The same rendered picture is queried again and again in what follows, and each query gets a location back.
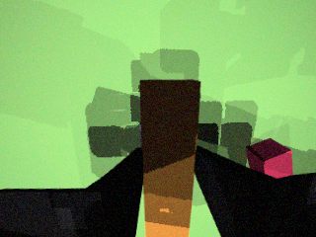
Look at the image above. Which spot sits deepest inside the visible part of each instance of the red cube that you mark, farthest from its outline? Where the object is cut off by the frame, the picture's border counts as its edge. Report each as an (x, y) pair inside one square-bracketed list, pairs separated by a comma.
[(271, 158)]

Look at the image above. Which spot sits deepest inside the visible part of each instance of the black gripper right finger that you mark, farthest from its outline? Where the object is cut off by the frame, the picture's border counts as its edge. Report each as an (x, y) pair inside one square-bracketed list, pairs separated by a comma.
[(246, 203)]

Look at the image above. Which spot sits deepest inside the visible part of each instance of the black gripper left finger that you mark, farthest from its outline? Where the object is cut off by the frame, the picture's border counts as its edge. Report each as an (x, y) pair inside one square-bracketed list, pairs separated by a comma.
[(107, 208)]

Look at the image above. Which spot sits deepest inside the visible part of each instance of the orange rectangular bar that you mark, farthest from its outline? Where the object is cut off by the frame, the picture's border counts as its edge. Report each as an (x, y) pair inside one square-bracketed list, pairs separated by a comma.
[(169, 111)]

